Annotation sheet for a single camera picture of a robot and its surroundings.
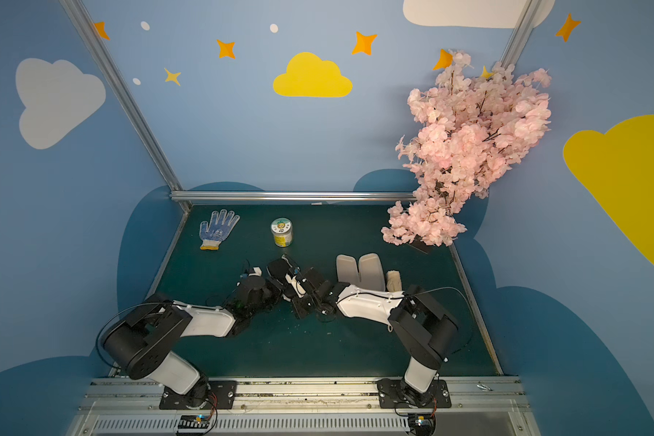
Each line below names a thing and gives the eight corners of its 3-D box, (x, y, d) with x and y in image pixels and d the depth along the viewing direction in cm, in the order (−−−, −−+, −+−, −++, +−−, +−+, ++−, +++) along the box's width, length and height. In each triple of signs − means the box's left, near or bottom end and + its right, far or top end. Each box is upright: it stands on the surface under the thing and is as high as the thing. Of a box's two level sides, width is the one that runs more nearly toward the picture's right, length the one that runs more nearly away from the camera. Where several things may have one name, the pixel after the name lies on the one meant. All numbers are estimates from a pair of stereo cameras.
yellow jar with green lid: (272, 247, 109) (269, 235, 102) (275, 230, 114) (272, 217, 108) (291, 247, 109) (289, 235, 102) (293, 230, 115) (291, 217, 108)
